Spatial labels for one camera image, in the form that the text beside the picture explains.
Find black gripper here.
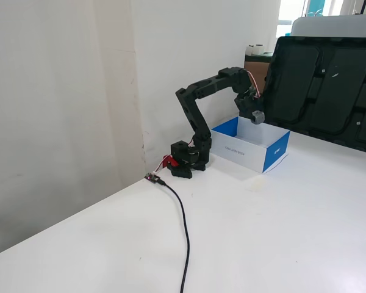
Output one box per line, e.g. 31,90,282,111
234,87,267,123

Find gray block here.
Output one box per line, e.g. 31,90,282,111
250,110,265,125

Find brown cardboard box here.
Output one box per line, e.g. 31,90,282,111
243,60,271,94

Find blue and white cardboard box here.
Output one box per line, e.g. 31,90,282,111
210,116,291,174

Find large black plastic tray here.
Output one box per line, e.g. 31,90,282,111
256,35,366,155

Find red clamp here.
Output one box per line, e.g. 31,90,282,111
161,154,180,168

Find white plastic storage container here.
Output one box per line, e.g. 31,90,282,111
290,13,366,39

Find small controller board red LED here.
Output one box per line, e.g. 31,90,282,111
143,172,167,186

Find white and red servo wire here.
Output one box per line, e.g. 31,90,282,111
245,70,264,99

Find black power cable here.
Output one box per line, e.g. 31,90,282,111
162,180,191,293

